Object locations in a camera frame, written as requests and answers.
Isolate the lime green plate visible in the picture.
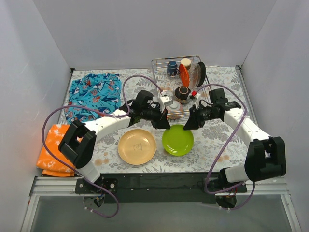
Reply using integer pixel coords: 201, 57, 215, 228
162, 124, 195, 156

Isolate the floral patterned bowl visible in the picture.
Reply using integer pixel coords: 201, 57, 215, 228
167, 101, 183, 113

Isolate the brown rimmed cream bowl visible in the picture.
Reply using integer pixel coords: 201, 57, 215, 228
173, 86, 191, 104

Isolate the beige bear plate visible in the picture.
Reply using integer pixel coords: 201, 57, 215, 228
118, 129, 156, 165

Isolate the clear ribbed glass plate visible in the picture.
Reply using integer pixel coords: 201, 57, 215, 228
193, 64, 200, 88

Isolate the orange plate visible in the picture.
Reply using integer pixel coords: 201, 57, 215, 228
179, 64, 190, 87

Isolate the dark blue mug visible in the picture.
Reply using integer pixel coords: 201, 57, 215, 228
167, 60, 179, 77

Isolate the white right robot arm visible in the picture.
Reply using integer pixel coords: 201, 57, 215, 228
184, 88, 287, 192

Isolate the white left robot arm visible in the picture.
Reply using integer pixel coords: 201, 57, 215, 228
58, 90, 173, 193

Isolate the floral tablecloth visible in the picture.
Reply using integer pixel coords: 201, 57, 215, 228
56, 66, 272, 174

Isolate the blue shark print cloth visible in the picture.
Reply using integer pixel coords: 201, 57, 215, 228
64, 73, 122, 124

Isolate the beige and brown mug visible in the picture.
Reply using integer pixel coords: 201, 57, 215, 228
181, 58, 191, 70

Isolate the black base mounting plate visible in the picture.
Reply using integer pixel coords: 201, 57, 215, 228
74, 173, 248, 204

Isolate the orange tie-dye cloth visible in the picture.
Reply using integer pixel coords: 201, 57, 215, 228
36, 124, 75, 177

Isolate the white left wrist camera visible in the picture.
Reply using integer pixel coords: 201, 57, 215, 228
158, 90, 173, 112

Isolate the chrome wire dish rack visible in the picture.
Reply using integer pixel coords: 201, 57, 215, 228
151, 55, 210, 121

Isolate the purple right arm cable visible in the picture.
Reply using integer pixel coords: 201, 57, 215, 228
196, 83, 255, 211

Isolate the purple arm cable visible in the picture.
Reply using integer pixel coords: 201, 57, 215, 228
196, 83, 255, 211
41, 74, 167, 218

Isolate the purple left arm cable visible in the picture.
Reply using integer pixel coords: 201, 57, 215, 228
41, 74, 167, 218

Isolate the aluminium frame rail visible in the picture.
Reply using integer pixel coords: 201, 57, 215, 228
21, 177, 301, 232

